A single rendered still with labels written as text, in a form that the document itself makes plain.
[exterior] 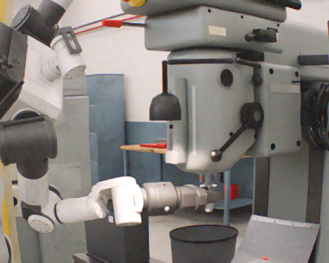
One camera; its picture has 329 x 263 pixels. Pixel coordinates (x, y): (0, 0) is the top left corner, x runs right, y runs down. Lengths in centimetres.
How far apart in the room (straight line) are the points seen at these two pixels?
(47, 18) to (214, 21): 52
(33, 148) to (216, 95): 46
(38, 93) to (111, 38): 826
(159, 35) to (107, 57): 825
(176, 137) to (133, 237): 56
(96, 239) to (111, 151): 695
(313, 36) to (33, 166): 96
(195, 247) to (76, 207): 198
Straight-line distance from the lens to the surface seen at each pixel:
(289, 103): 146
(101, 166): 865
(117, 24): 133
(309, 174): 161
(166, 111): 114
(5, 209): 294
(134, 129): 883
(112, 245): 177
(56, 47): 132
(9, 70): 126
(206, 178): 137
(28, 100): 126
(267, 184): 173
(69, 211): 138
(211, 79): 127
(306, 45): 158
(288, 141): 146
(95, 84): 859
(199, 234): 370
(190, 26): 125
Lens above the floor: 149
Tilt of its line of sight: 3 degrees down
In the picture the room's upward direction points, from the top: 1 degrees counter-clockwise
